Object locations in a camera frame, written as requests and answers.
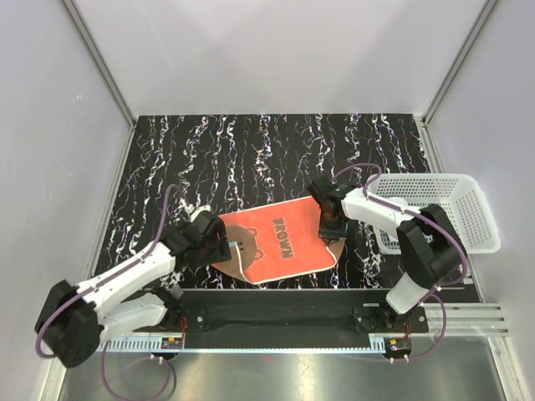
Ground orange brown towel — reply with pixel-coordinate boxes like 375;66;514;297
212;196;345;285

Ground white towel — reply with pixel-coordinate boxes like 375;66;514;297
373;226;401;255

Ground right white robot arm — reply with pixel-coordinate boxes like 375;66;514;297
308;177;467;332

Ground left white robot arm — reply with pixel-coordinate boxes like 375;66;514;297
34;211;232;368

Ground white plastic basket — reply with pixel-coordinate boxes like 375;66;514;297
368;173;501;255

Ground white cable duct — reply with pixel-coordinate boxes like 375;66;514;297
107;335;385;354

